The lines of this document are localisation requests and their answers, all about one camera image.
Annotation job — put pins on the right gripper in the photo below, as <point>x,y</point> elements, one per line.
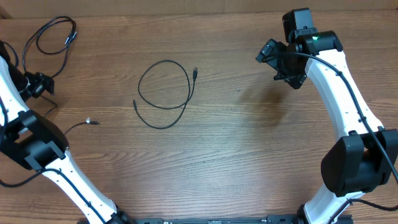
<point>296,78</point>

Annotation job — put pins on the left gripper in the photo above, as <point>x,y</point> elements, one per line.
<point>40,81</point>

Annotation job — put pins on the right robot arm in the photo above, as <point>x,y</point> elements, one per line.
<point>365,152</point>

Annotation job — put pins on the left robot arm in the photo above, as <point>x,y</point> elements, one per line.
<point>35,143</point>

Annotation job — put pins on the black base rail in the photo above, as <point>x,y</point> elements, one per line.
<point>214,221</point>

